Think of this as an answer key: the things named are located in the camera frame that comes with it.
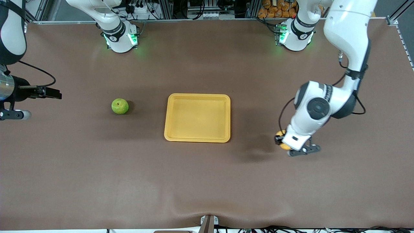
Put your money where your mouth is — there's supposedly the white power strip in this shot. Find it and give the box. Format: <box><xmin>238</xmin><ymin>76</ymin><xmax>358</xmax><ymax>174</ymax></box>
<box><xmin>125</xmin><ymin>0</ymin><xmax>152</xmax><ymax>14</ymax></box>

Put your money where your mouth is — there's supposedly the yellow potato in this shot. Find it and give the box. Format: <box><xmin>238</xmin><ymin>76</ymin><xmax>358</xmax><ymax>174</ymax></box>
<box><xmin>277</xmin><ymin>130</ymin><xmax>292</xmax><ymax>150</ymax></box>

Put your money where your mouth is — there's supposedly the silver aluminium frame rail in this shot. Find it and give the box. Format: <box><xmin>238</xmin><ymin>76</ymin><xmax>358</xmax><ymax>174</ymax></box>
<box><xmin>27</xmin><ymin>18</ymin><xmax>399</xmax><ymax>26</ymax></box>

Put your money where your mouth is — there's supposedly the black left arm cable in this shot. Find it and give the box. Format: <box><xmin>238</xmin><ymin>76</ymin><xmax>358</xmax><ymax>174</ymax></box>
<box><xmin>279</xmin><ymin>50</ymin><xmax>366</xmax><ymax>136</ymax></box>

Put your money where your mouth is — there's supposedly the grey metal table clamp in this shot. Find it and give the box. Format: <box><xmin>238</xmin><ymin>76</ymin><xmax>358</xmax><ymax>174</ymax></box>
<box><xmin>200</xmin><ymin>215</ymin><xmax>219</xmax><ymax>233</ymax></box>

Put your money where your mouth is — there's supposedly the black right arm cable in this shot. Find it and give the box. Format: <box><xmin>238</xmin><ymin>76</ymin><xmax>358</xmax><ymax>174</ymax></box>
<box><xmin>18</xmin><ymin>60</ymin><xmax>57</xmax><ymax>88</ymax></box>

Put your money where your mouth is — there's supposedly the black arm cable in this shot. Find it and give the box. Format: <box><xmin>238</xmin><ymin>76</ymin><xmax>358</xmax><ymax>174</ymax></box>
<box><xmin>279</xmin><ymin>50</ymin><xmax>366</xmax><ymax>136</ymax></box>
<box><xmin>18</xmin><ymin>60</ymin><xmax>57</xmax><ymax>88</ymax></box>

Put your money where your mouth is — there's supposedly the brown table mat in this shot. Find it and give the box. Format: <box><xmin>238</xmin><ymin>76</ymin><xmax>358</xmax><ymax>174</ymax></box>
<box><xmin>0</xmin><ymin>19</ymin><xmax>414</xmax><ymax>231</ymax></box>

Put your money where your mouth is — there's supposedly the orange snack packets pile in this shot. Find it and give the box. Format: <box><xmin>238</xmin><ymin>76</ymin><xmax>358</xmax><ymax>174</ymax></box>
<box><xmin>258</xmin><ymin>0</ymin><xmax>299</xmax><ymax>19</ymax></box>

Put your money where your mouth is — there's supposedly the green apple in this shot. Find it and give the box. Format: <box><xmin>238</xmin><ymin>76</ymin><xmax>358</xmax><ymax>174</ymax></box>
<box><xmin>112</xmin><ymin>98</ymin><xmax>129</xmax><ymax>115</ymax></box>

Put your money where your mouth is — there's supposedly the aluminium frame post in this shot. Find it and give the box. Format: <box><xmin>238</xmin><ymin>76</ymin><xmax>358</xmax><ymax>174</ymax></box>
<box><xmin>387</xmin><ymin>0</ymin><xmax>414</xmax><ymax>26</ymax></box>
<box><xmin>27</xmin><ymin>0</ymin><xmax>49</xmax><ymax>24</ymax></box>

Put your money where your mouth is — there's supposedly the grey electronics box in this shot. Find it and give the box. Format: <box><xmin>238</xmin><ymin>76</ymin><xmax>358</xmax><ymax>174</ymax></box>
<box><xmin>187</xmin><ymin>0</ymin><xmax>227</xmax><ymax>20</ymax></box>

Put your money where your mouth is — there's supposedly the yellow plastic tray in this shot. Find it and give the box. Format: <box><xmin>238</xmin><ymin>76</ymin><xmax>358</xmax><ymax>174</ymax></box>
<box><xmin>164</xmin><ymin>93</ymin><xmax>231</xmax><ymax>143</ymax></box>

